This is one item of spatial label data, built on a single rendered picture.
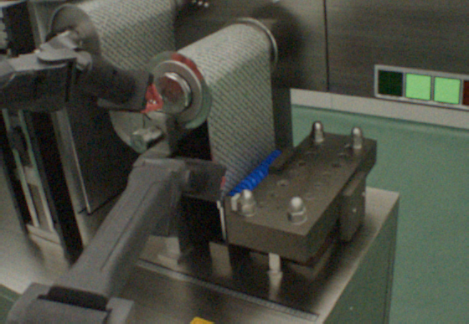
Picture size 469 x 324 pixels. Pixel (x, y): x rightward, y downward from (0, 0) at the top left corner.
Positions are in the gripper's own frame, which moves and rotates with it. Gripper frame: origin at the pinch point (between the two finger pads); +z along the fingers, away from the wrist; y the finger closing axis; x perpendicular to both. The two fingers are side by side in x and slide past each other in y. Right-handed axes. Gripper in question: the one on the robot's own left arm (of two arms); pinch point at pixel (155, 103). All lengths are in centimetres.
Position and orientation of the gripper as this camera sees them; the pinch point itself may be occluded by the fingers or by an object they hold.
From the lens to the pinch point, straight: 100.6
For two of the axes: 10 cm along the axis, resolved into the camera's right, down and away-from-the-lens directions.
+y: 8.4, 1.0, -5.3
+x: 2.0, -9.7, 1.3
